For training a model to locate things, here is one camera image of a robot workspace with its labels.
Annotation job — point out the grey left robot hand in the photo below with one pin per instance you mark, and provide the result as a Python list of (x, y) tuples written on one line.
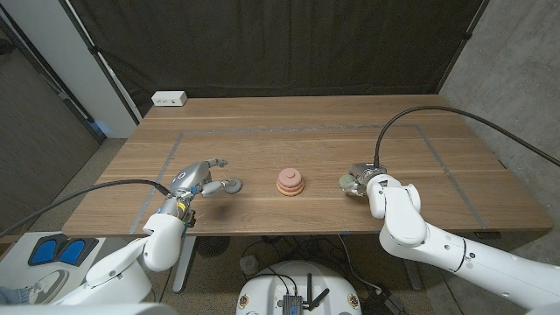
[(190, 177)]

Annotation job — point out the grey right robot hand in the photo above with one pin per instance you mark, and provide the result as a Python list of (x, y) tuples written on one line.
[(363, 172)]

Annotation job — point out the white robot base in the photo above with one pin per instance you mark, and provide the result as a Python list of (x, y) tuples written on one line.
[(267, 289)]

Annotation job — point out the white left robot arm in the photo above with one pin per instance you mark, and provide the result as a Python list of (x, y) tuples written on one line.
[(131, 267)]

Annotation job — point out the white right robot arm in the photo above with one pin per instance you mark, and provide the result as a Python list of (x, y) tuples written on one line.
[(437, 245)]

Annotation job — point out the black round floor object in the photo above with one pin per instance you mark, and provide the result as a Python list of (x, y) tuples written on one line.
[(212, 245)]

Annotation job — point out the white power strip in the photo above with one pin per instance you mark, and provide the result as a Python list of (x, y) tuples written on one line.
[(169, 98)]

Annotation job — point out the white table leg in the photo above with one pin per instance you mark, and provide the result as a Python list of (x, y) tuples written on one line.
[(188, 262)]

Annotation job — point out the grey round floor object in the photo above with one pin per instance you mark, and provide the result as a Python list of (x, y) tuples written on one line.
[(249, 264)]

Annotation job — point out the grey table leg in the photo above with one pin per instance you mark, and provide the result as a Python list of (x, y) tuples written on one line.
[(413, 275)]

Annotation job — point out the black power adapter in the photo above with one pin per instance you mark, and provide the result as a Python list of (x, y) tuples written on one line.
[(382, 302)]

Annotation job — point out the black foot pedal blue pads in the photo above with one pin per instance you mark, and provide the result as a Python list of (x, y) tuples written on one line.
[(72, 251)]

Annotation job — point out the black backdrop stand pole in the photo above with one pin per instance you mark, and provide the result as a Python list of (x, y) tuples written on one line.
[(466, 37), (100, 61)]

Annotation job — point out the black backdrop curtain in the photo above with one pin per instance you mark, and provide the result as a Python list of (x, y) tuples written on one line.
[(280, 44)]

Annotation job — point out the white robot torso edge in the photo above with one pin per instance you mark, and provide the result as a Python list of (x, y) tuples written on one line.
[(87, 310)]

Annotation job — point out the white sneaker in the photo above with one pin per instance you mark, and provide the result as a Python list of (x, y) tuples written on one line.
[(48, 284)]

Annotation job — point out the person leg in jeans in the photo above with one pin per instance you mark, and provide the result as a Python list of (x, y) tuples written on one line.
[(13, 295)]

